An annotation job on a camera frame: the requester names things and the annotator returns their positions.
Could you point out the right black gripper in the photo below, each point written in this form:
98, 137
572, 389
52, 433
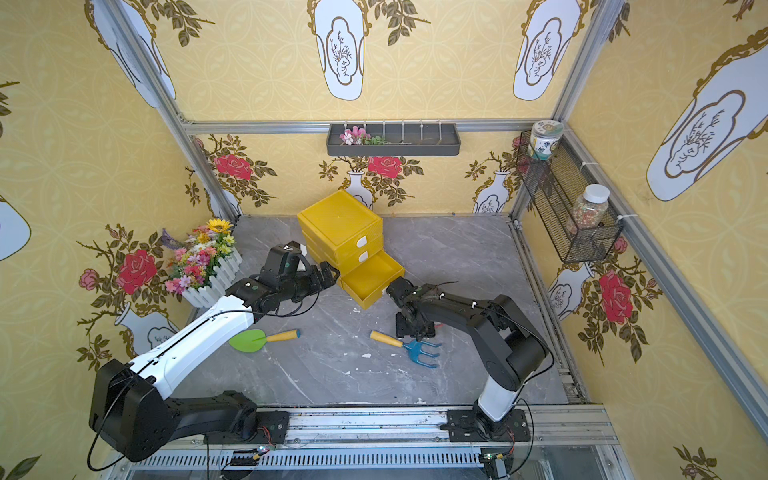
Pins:
399, 293

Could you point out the blue rake with yellow handle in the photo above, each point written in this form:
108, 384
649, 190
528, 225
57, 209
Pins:
416, 350

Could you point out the pink flowers in tray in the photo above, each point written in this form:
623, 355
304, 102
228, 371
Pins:
359, 136

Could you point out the green trowel with yellow handle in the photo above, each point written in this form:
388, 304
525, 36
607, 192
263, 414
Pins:
251, 341

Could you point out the jar with green label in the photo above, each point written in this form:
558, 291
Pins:
544, 138

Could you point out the flowers in white fence planter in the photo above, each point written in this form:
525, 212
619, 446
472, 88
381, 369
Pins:
202, 266

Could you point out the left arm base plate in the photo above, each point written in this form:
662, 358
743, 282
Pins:
264, 427

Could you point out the jar with white lid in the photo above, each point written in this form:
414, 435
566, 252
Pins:
589, 208

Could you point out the yellow three-drawer cabinet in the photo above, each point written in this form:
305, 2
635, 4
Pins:
340, 230

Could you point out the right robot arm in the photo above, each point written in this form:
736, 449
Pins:
510, 347

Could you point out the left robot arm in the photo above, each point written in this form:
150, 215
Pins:
133, 408

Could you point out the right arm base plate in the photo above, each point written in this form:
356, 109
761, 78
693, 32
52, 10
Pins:
467, 426

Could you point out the grey wall shelf tray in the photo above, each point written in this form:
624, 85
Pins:
402, 138

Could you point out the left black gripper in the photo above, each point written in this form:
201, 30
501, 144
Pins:
320, 277

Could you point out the black wire wall basket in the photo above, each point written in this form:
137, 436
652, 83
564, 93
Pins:
556, 186

